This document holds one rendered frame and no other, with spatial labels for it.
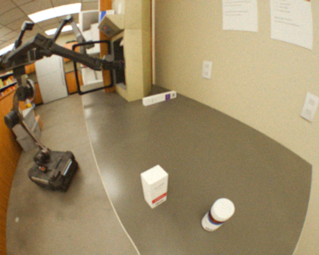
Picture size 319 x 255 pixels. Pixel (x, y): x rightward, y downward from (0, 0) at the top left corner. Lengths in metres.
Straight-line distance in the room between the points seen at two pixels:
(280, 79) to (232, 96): 0.31
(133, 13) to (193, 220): 0.97
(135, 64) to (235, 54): 0.59
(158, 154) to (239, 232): 0.34
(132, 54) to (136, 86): 0.21
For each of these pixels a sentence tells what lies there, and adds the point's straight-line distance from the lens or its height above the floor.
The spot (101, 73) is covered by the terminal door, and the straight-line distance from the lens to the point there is 1.10.
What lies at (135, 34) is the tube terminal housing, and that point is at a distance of 0.87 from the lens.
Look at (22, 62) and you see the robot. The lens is 1.43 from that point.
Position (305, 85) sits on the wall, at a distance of 0.71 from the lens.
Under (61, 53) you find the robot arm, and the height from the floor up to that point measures 1.32.
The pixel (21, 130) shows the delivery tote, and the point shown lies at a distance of 2.84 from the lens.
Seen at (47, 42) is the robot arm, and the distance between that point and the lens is 0.90.
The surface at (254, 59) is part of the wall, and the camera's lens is 0.74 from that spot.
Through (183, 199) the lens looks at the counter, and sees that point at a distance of 0.34.
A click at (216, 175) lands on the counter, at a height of 0.94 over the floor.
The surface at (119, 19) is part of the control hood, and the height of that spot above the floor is 1.47.
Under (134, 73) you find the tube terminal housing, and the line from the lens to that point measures 0.86.
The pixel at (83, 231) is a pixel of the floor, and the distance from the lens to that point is 1.44.
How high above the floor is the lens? 1.24
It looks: 32 degrees down
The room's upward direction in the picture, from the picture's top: straight up
